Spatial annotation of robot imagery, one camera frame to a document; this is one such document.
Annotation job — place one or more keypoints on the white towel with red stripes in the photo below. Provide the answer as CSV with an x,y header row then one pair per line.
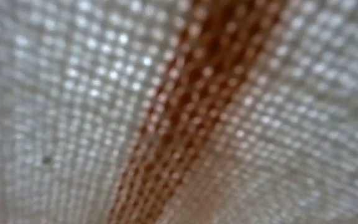
x,y
179,112

